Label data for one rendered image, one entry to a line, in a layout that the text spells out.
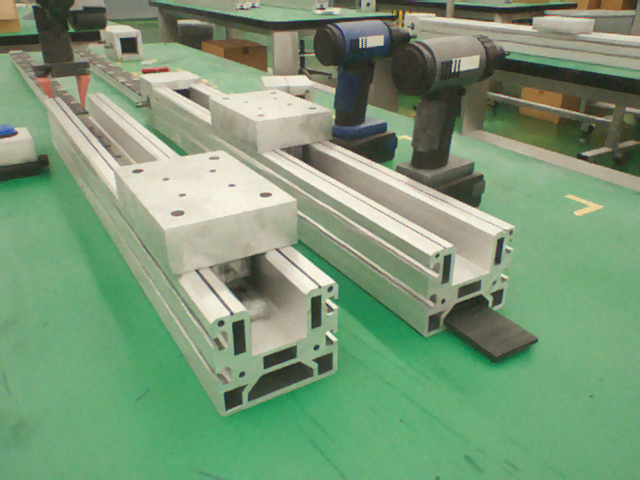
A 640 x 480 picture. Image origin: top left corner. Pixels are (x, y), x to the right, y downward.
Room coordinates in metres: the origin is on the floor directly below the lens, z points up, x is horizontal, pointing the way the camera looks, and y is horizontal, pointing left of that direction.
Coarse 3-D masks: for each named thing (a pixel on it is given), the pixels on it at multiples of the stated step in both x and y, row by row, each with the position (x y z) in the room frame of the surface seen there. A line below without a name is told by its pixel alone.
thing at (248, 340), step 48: (96, 96) 1.02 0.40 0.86; (96, 144) 0.72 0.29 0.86; (144, 144) 0.73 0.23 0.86; (96, 192) 0.65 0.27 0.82; (144, 288) 0.49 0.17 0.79; (192, 288) 0.36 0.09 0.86; (240, 288) 0.40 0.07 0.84; (288, 288) 0.38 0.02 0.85; (336, 288) 0.37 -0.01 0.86; (192, 336) 0.36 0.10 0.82; (240, 336) 0.34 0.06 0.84; (288, 336) 0.35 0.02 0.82; (240, 384) 0.32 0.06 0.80; (288, 384) 0.35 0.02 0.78
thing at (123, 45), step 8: (112, 32) 1.98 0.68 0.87; (120, 32) 1.98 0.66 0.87; (128, 32) 1.99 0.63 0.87; (136, 32) 2.01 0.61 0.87; (112, 40) 1.99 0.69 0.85; (120, 40) 2.00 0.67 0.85; (128, 40) 2.02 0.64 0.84; (136, 40) 2.02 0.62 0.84; (112, 48) 2.00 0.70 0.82; (120, 48) 1.98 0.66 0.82; (128, 48) 2.01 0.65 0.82; (136, 48) 2.02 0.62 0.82; (112, 56) 2.01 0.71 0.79; (120, 56) 1.97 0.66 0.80; (128, 56) 1.99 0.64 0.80; (136, 56) 2.00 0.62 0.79
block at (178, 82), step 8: (168, 72) 1.21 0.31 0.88; (176, 72) 1.21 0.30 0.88; (184, 72) 1.21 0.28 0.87; (144, 80) 1.14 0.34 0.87; (152, 80) 1.12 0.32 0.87; (160, 80) 1.12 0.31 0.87; (168, 80) 1.12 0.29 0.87; (176, 80) 1.13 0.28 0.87; (184, 80) 1.13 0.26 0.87; (192, 80) 1.14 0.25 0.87; (200, 80) 1.15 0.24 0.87; (144, 88) 1.15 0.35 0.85; (152, 88) 1.10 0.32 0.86; (176, 88) 1.12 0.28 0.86; (184, 88) 1.13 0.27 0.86; (144, 96) 1.16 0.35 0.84; (152, 96) 1.10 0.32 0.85; (184, 96) 1.15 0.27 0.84; (136, 104) 1.12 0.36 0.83; (144, 104) 1.12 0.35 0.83; (152, 104) 1.11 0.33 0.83; (144, 112) 1.17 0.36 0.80; (152, 112) 1.12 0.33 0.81; (152, 120) 1.12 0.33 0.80
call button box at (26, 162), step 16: (16, 128) 0.90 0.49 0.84; (0, 144) 0.82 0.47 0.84; (16, 144) 0.83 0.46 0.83; (32, 144) 0.84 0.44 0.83; (0, 160) 0.82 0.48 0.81; (16, 160) 0.83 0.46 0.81; (32, 160) 0.84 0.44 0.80; (48, 160) 0.88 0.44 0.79; (0, 176) 0.82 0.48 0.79; (16, 176) 0.83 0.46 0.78
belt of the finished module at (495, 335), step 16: (464, 304) 0.45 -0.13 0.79; (480, 304) 0.45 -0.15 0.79; (448, 320) 0.43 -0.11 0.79; (464, 320) 0.43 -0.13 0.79; (480, 320) 0.43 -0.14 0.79; (496, 320) 0.43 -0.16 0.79; (464, 336) 0.41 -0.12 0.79; (480, 336) 0.40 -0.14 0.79; (496, 336) 0.40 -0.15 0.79; (512, 336) 0.40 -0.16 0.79; (528, 336) 0.40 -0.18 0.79; (496, 352) 0.38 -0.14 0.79; (512, 352) 0.38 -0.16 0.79
